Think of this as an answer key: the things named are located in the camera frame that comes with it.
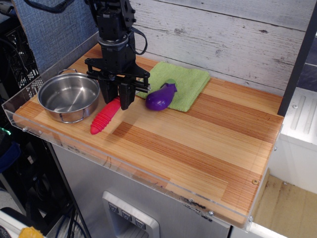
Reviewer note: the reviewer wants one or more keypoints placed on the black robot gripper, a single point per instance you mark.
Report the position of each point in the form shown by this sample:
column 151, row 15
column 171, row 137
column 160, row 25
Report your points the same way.
column 119, row 60

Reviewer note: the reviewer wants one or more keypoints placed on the red handled metal fork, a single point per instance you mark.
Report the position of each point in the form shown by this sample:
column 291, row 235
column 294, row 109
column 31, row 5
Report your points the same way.
column 104, row 117

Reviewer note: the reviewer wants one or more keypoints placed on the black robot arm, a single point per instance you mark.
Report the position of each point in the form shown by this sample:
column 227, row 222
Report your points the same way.
column 114, row 20

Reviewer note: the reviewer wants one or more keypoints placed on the purple toy eggplant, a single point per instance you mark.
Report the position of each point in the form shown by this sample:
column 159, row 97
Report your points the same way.
column 162, row 98

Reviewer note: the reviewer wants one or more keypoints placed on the stainless steel pot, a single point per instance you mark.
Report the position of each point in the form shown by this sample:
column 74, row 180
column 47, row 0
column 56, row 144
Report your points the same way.
column 69, row 97

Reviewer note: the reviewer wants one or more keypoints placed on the green folded cloth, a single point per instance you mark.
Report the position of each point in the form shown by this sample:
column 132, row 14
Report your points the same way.
column 190, row 83

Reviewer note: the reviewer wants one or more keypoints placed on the black plastic crate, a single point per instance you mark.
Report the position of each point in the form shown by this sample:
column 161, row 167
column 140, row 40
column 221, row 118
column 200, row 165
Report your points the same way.
column 20, row 57

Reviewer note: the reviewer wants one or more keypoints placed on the clear acrylic table guard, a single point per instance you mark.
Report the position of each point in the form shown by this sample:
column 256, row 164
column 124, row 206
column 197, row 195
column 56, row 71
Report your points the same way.
column 211, row 158

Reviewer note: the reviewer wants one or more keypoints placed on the yellow object bottom left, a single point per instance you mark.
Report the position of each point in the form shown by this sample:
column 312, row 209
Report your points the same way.
column 30, row 232

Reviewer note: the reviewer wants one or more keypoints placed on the white toy sink counter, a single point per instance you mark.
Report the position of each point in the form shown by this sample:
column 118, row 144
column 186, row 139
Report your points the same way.
column 294, row 157

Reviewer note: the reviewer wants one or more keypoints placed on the dark grey right post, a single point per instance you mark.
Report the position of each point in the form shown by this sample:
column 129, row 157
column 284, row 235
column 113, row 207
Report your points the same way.
column 299, row 63

